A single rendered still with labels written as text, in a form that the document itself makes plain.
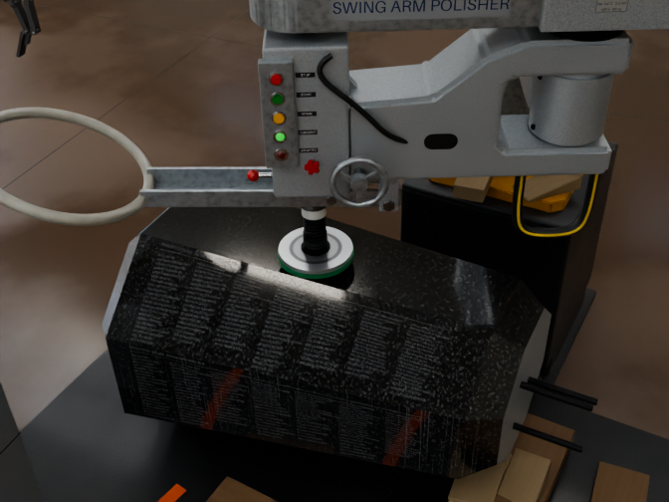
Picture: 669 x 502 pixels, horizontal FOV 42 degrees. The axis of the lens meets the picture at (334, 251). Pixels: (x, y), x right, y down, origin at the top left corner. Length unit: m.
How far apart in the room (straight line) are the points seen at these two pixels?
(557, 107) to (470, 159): 0.25
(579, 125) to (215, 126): 2.98
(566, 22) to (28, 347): 2.47
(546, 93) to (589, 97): 0.10
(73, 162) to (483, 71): 3.04
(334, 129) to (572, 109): 0.58
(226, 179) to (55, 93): 3.19
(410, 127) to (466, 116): 0.14
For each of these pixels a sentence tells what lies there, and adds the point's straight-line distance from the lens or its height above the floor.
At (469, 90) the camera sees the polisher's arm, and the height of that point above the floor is 1.42.
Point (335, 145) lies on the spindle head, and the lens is 2.15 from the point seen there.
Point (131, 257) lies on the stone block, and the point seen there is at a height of 0.76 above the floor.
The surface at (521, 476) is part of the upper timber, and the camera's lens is 2.78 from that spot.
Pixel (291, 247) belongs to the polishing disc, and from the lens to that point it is 2.47.
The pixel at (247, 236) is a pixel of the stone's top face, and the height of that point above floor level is 0.82.
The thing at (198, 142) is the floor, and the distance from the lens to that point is 4.76.
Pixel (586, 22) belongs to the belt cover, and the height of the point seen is 1.59.
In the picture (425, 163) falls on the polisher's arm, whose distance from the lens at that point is 2.20.
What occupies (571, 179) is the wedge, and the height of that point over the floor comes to 0.82.
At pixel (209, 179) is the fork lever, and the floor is 1.09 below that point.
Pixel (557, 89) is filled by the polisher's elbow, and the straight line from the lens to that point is 2.18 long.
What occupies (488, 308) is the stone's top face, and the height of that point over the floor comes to 0.82.
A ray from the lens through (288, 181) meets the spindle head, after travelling 2.20.
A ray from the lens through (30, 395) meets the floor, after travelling 3.46.
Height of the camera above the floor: 2.38
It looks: 38 degrees down
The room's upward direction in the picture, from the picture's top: 2 degrees counter-clockwise
